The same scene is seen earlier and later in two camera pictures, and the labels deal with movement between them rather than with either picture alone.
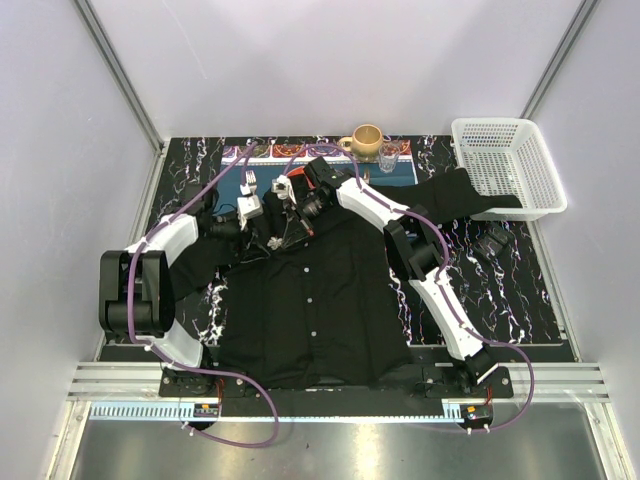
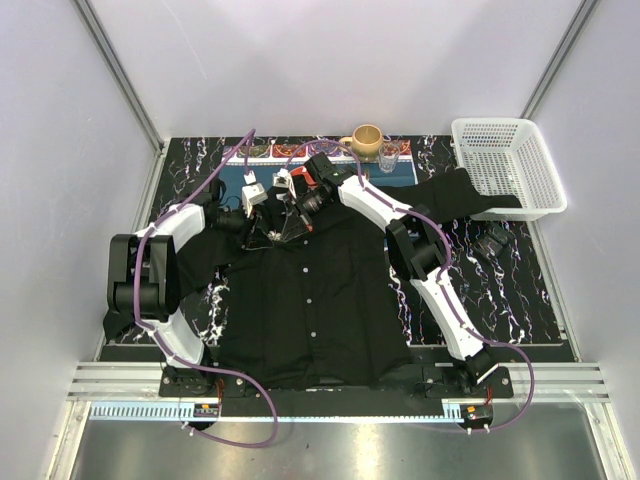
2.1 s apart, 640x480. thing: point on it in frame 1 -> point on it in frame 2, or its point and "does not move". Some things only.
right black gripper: [296, 229] does not move
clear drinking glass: [388, 156] does not move
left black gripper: [252, 242] -> [253, 237]
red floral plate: [297, 172] does not move
